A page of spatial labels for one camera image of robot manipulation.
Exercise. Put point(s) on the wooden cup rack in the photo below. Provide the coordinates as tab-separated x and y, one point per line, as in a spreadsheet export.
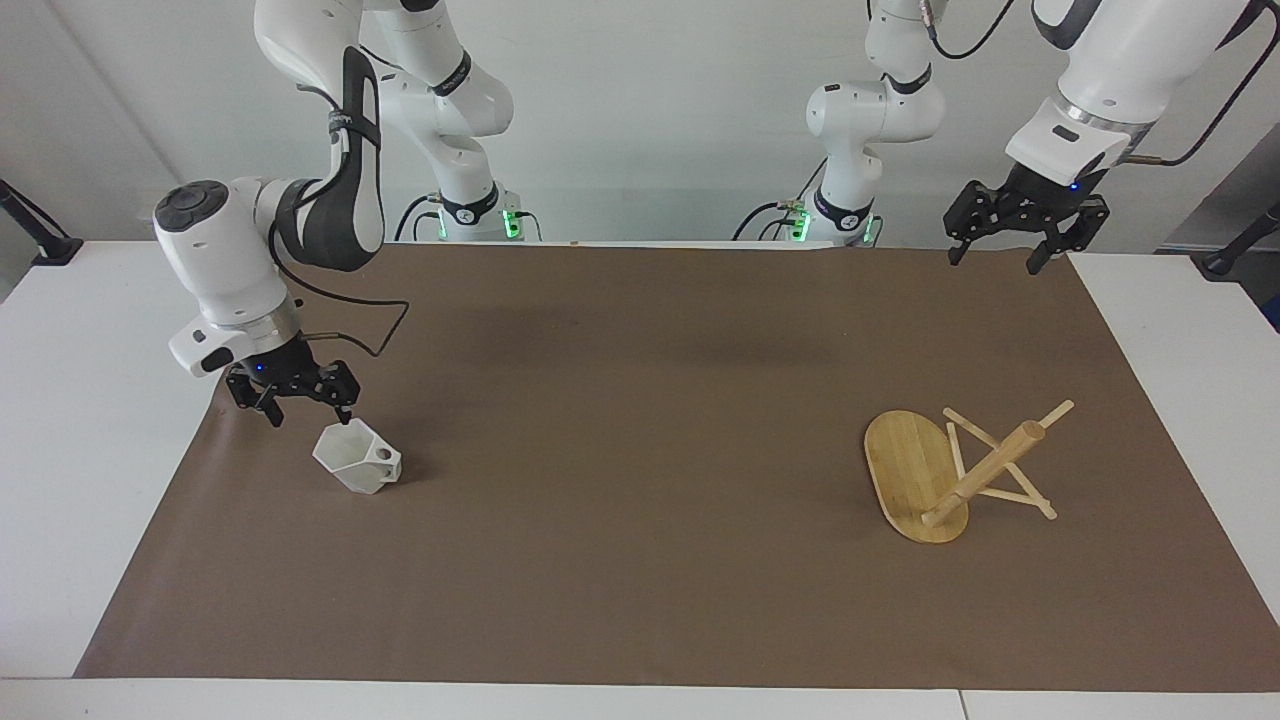
910	475

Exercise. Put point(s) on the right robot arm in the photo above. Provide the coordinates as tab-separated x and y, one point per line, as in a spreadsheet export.
225	260

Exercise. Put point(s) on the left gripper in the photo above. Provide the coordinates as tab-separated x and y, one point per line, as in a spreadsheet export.
1052	190

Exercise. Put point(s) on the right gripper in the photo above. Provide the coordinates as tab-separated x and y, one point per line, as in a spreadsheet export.
272	368

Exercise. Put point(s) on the white faceted cup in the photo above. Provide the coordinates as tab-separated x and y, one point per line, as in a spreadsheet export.
355	458

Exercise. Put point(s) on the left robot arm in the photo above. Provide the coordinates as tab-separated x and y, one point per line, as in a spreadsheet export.
870	110

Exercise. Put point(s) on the black stand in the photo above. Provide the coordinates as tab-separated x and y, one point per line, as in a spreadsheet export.
45	240
1240	245

